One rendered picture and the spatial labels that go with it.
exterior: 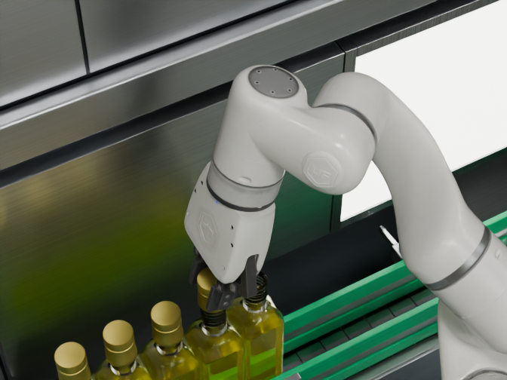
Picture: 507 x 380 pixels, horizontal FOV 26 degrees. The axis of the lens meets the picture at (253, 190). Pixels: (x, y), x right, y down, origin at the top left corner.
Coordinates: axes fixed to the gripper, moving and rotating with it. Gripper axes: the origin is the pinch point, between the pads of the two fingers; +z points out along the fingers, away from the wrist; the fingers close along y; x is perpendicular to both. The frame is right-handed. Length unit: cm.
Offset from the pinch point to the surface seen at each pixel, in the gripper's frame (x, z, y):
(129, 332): -9.7, 4.6, 0.3
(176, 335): -4.3, 5.8, 1.6
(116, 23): -9.0, -25.7, -15.3
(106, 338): -12.1, 5.2, -0.2
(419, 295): 40.6, 20.5, -3.2
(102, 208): -8.5, -2.3, -12.2
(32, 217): -16.9, -3.4, -12.1
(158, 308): -5.8, 3.5, -1.0
